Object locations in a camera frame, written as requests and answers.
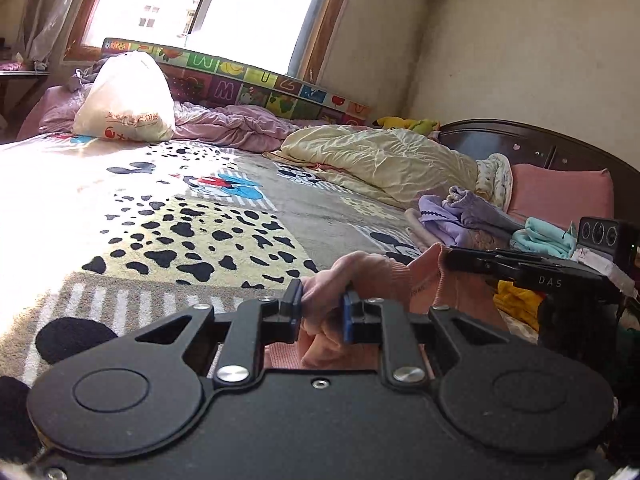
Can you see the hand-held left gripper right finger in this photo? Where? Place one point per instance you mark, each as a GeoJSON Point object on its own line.
{"type": "Point", "coordinates": [350, 320]}

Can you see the dark wooden headboard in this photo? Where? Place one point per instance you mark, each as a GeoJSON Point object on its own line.
{"type": "Point", "coordinates": [550, 145]}

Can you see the window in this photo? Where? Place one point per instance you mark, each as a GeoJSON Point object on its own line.
{"type": "Point", "coordinates": [250, 5]}

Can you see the dark side table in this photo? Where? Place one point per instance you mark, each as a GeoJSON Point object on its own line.
{"type": "Point", "coordinates": [20, 75]}

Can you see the white plastic bag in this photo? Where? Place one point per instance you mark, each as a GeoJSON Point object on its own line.
{"type": "Point", "coordinates": [125, 100]}

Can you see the cream quilt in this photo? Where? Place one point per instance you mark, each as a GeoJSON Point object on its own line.
{"type": "Point", "coordinates": [380, 160]}

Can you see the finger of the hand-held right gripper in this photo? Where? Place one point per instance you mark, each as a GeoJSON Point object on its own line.
{"type": "Point", "coordinates": [475, 260]}

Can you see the colourful alphabet foam mat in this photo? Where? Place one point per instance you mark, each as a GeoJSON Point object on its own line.
{"type": "Point", "coordinates": [225, 67]}

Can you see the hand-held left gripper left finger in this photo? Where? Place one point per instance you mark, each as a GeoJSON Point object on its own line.
{"type": "Point", "coordinates": [295, 305]}

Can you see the yellow knit sweater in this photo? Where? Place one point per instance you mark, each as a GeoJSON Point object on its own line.
{"type": "Point", "coordinates": [517, 300]}

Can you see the pink sweatshirt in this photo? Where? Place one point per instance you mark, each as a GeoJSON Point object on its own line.
{"type": "Point", "coordinates": [380, 270]}

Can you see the lilac duvet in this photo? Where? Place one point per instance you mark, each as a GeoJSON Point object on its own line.
{"type": "Point", "coordinates": [235, 125]}

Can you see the purple folded garment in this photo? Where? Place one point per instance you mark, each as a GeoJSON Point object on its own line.
{"type": "Point", "coordinates": [470, 215]}

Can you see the yellow plush toy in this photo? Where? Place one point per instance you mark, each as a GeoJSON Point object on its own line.
{"type": "Point", "coordinates": [400, 122]}

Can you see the pink pillow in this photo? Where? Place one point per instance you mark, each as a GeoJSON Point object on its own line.
{"type": "Point", "coordinates": [560, 195]}

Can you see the cartoon mouse printed blanket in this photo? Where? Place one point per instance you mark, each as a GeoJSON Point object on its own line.
{"type": "Point", "coordinates": [150, 220]}

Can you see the white dotted cloth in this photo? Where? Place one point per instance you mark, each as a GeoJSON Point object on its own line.
{"type": "Point", "coordinates": [495, 175]}

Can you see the teal folded garment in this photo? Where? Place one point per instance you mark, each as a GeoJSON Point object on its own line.
{"type": "Point", "coordinates": [542, 237]}

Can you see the lilac flower print garment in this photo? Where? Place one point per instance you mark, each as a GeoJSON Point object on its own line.
{"type": "Point", "coordinates": [425, 227]}

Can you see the sheer curtain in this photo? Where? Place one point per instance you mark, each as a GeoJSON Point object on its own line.
{"type": "Point", "coordinates": [50, 10]}

